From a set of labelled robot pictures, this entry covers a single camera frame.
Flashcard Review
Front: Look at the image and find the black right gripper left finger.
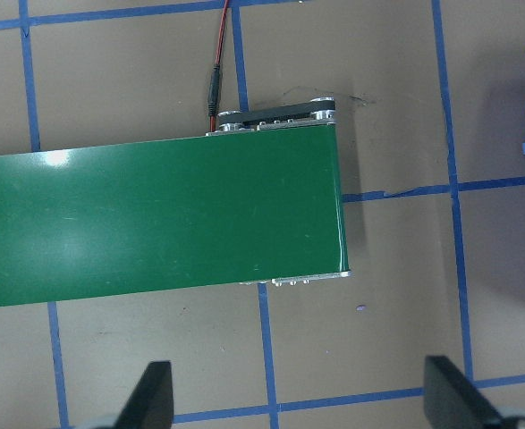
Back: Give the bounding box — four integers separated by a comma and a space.
114, 361, 174, 429

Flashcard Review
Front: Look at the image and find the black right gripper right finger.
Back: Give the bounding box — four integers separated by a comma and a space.
423, 356, 500, 428

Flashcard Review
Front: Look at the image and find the green conveyor belt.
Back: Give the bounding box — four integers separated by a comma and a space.
0, 97, 351, 307

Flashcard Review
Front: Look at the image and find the red black power cable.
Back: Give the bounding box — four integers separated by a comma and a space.
204, 0, 232, 132

